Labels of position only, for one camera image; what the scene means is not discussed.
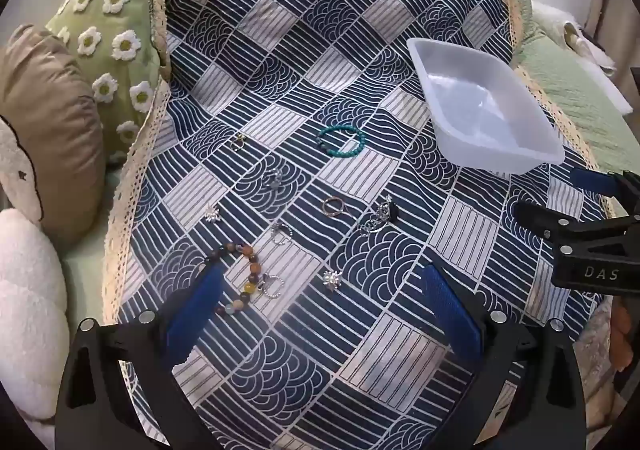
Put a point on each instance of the cream plush pillow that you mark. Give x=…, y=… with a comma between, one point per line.
x=15, y=169

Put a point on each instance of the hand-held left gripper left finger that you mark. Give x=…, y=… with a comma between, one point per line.
x=195, y=315

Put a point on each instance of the white plush pillow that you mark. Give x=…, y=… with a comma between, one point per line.
x=30, y=305

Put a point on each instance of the green flower pillow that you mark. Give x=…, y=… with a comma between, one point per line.
x=100, y=29

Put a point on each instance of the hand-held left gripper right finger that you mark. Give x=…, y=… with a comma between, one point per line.
x=450, y=315

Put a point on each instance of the silver flower earring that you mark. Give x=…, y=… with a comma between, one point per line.
x=332, y=278
x=212, y=214

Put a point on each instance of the green quilted bedspread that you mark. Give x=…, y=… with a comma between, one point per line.
x=565, y=79

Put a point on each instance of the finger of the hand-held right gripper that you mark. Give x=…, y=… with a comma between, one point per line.
x=535, y=217
x=592, y=181

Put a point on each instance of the brown pillow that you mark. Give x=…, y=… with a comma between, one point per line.
x=50, y=129

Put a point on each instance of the person's right hand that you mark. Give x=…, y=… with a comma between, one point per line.
x=623, y=330

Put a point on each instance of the blue white patterned blanket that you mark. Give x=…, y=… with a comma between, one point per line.
x=300, y=79

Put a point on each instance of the white plastic tray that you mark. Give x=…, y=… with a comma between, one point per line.
x=480, y=104

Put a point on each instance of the pale green bed sheet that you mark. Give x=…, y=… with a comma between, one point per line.
x=82, y=275

